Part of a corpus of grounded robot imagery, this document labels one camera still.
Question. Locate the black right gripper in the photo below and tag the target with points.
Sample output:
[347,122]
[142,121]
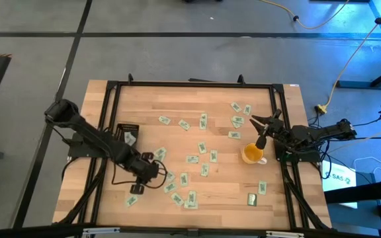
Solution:
[274,128]

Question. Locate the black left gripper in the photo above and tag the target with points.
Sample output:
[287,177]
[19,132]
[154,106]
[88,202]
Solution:
[142,170]

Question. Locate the pale green stevia packet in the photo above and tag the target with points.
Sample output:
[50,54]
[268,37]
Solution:
[202,147]
[238,119]
[184,124]
[192,159]
[234,135]
[262,187]
[184,179]
[213,156]
[203,121]
[159,159]
[130,138]
[131,200]
[235,106]
[177,198]
[170,187]
[190,206]
[160,152]
[164,120]
[247,109]
[204,169]
[170,176]
[234,125]
[192,197]

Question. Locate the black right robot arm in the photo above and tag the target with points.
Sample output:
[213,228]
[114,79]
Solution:
[322,132]

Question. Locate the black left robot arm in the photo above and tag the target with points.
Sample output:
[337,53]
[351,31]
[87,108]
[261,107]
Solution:
[88,129]

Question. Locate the dark green truvia packet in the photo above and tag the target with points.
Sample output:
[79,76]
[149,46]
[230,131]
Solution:
[252,199]

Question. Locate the yellow ceramic mug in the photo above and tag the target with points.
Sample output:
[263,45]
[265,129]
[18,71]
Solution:
[252,155]

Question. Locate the white corner sticker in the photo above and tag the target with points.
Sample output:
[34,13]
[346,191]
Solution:
[294,85]

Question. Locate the black plastic mesh basket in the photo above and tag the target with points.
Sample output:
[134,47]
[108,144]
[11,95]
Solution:
[127,127]

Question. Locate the white box green logo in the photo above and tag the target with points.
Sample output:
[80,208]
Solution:
[337,178]

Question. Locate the black floor beam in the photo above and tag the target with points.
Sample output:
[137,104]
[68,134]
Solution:
[359,195]

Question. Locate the black frame bracket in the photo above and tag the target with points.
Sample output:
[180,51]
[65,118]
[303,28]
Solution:
[240,79]
[130,78]

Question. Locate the silver rig bracket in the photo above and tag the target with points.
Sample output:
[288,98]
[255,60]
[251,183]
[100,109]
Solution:
[101,230]
[284,234]

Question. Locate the blue-lit bench leg frame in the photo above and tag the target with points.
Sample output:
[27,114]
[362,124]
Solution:
[369,85]

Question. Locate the black camera rig bar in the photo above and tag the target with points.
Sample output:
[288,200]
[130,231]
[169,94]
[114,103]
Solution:
[28,231]

